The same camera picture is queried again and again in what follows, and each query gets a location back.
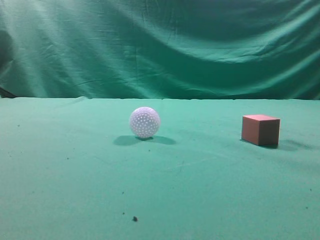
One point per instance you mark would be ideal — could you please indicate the red cube block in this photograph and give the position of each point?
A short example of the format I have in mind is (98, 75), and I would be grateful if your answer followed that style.
(260, 129)

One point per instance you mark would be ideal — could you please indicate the white dimpled ball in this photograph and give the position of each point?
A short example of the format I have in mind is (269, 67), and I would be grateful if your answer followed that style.
(144, 122)

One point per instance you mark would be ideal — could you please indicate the green backdrop cloth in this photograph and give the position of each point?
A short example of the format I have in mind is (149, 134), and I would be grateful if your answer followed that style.
(160, 49)

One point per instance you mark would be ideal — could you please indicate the green table cloth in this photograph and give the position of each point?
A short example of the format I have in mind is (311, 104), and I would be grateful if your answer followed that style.
(72, 169)

